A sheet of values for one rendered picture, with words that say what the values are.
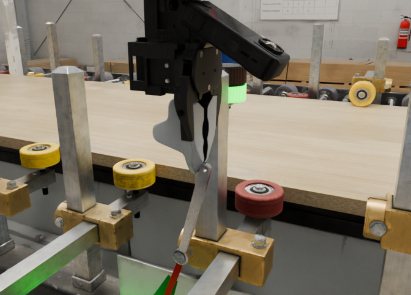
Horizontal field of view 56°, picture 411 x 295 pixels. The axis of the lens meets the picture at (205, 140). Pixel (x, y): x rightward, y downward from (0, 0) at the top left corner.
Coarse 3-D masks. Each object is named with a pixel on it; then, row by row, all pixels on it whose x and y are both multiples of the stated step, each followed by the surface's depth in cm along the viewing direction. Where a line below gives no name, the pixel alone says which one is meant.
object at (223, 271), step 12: (240, 228) 60; (252, 228) 60; (264, 228) 63; (216, 264) 51; (228, 264) 51; (204, 276) 49; (216, 276) 49; (228, 276) 49; (192, 288) 47; (204, 288) 47; (216, 288) 47; (228, 288) 50
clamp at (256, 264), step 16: (192, 240) 56; (208, 240) 55; (224, 240) 55; (240, 240) 55; (272, 240) 55; (192, 256) 57; (208, 256) 55; (240, 256) 53; (256, 256) 52; (272, 256) 56; (240, 272) 54; (256, 272) 52
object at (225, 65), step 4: (224, 64) 55; (228, 64) 55; (232, 64) 55; (236, 64) 55; (224, 68) 51; (228, 68) 51; (232, 68) 52; (240, 84) 53; (244, 84) 54; (228, 104) 53; (232, 104) 54; (228, 108) 52; (228, 112) 52; (228, 116) 53; (228, 120) 53; (228, 124) 53
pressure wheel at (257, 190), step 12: (252, 180) 67; (264, 180) 67; (240, 192) 62; (252, 192) 62; (264, 192) 63; (276, 192) 62; (240, 204) 62; (252, 204) 60; (264, 204) 60; (276, 204) 61; (252, 216) 61; (264, 216) 60
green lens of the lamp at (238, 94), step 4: (232, 88) 52; (236, 88) 52; (240, 88) 53; (244, 88) 53; (232, 92) 52; (236, 92) 52; (240, 92) 53; (244, 92) 54; (232, 96) 52; (236, 96) 53; (240, 96) 53; (244, 96) 54; (232, 100) 53; (236, 100) 53; (240, 100) 53; (244, 100) 54
